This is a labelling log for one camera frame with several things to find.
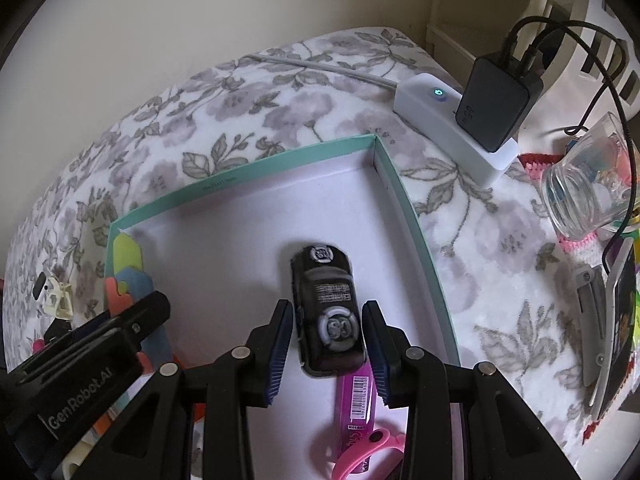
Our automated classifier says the cream plastic bracket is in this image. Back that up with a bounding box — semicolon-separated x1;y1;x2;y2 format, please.
42;280;76;318

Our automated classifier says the white smartwatch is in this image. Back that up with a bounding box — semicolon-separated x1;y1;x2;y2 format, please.
31;269;66;303

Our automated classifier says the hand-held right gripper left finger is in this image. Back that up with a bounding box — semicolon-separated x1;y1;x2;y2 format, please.
75;299;296;480

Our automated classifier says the black charger block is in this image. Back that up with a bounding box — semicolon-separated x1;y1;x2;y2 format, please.
44;319;73;343

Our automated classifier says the teal cardboard box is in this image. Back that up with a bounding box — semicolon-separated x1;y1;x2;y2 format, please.
104;133;462;480

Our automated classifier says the purple pen case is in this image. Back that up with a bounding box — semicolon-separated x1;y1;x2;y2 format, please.
334;357;381;473

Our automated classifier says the grey power strip cable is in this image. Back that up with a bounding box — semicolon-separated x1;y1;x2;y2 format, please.
245;52;401;92

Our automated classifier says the white power strip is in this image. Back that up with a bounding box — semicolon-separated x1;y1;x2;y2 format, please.
392;73;520;187

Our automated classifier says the white framed tablet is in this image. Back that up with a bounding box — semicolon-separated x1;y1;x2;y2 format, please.
590;240;640;418

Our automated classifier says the black toy car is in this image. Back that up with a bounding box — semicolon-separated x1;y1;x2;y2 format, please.
290;243;370;378

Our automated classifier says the clear glass jar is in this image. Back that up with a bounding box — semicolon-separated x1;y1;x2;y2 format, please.
541;111;640;241

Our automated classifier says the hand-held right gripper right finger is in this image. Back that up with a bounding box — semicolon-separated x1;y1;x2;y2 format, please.
361;300;583;480

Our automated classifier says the black charger cable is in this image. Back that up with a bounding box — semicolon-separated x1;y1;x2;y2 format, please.
522;27;628;136
502;16;640;273

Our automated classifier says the pink red crochet mat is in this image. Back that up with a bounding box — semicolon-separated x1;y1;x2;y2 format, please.
517;152;640;443

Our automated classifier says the floral grey white blanket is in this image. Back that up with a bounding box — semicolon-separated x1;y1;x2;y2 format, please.
0;27;616;461

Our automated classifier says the black plugged-in charger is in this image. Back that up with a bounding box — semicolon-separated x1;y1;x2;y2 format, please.
455;56;545;153

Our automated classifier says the pink wrist band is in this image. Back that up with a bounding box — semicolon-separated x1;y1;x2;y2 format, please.
310;427;406;480

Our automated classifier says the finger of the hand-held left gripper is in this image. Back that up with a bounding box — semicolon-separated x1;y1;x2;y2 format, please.
102;291;172;363
7;312;121;386

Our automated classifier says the yellow-green plastic piece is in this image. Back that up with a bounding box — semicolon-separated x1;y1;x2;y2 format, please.
113;234;144;281

